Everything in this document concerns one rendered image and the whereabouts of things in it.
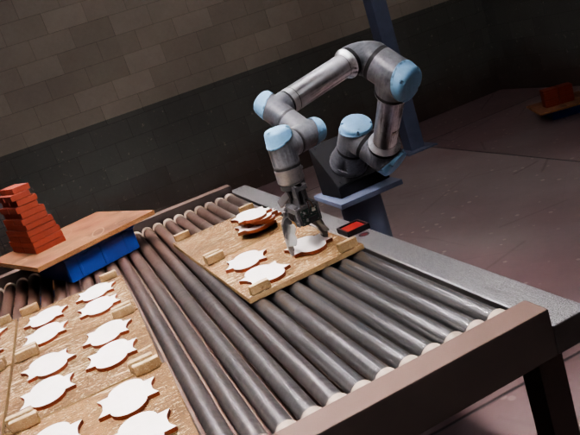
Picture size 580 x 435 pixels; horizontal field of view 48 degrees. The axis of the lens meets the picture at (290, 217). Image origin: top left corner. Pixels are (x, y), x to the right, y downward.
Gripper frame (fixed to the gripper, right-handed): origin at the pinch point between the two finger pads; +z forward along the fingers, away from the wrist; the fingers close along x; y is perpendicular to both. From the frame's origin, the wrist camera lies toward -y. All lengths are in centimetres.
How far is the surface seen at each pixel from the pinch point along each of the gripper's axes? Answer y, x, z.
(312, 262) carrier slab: 11.9, -4.8, 0.0
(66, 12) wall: -529, 31, -103
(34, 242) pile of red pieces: -94, -70, -8
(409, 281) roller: 43.1, 4.7, 0.2
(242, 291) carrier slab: 8.4, -24.7, 0.2
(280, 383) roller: 57, -35, -1
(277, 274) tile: 11.6, -15.1, -1.1
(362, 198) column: -45, 43, 12
